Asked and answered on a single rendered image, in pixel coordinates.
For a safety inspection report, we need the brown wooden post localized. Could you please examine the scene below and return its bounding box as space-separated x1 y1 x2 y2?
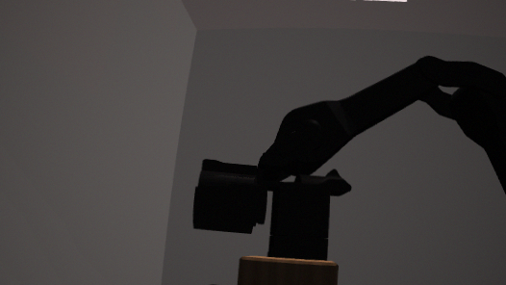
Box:
238 256 339 285

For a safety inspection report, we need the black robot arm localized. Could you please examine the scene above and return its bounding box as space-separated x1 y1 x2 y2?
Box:
192 56 506 239

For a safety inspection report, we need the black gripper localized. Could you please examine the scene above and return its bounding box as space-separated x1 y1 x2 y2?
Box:
267 236 328 261

